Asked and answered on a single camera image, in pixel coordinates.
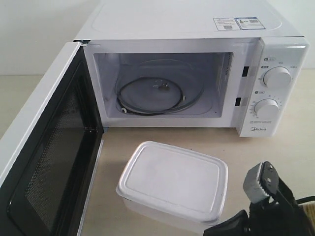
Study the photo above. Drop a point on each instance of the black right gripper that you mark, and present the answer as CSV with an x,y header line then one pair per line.
x,y
270,219

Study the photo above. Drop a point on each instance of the white lidded plastic container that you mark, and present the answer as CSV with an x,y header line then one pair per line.
x,y
175,180

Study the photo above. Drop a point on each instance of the white microwave door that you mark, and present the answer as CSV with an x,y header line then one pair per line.
x,y
49,152

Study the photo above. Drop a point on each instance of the white microwave oven body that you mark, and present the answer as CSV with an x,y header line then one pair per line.
x,y
233,63

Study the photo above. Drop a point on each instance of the lower white control knob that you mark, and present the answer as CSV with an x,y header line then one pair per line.
x,y
266,109

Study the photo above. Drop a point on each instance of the white control knob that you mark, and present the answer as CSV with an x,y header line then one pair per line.
x,y
266,109
277,78

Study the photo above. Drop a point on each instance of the upper white control knob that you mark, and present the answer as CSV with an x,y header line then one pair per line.
x,y
277,78

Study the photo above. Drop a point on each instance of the glass turntable plate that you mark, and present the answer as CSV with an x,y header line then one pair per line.
x,y
158,87

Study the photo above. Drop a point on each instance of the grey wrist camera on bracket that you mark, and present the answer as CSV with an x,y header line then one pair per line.
x,y
262,181

